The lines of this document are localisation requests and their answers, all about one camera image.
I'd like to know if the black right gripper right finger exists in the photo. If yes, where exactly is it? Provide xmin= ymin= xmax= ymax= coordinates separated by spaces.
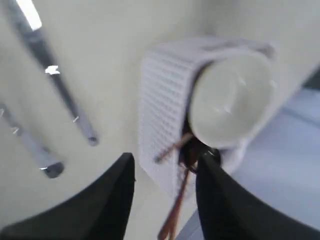
xmin=196 ymin=157 xmax=320 ymax=240

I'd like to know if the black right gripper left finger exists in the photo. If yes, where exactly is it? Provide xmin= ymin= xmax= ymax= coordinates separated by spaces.
xmin=0 ymin=152 xmax=136 ymax=240

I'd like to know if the silver metal fork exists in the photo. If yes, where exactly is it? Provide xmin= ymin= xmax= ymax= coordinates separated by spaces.
xmin=0 ymin=102 xmax=65 ymax=179

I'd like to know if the silver table knife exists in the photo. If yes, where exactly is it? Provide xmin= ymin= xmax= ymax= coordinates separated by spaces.
xmin=2 ymin=0 xmax=99 ymax=146

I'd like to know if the brown wooden chopstick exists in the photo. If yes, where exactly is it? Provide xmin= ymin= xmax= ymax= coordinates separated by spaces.
xmin=154 ymin=132 xmax=194 ymax=163
xmin=167 ymin=168 xmax=193 ymax=240

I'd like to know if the brown wooden spoon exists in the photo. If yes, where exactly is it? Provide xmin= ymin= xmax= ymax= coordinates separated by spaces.
xmin=157 ymin=168 xmax=190 ymax=240

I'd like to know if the black metal cup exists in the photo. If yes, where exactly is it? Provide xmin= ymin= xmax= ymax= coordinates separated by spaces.
xmin=196 ymin=145 xmax=222 ymax=169

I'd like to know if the white ceramic bowl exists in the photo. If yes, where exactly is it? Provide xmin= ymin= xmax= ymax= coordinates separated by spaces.
xmin=188 ymin=52 xmax=275 ymax=149

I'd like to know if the white woven plastic basket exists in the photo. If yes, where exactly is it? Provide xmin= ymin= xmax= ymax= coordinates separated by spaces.
xmin=138 ymin=35 xmax=276 ymax=197

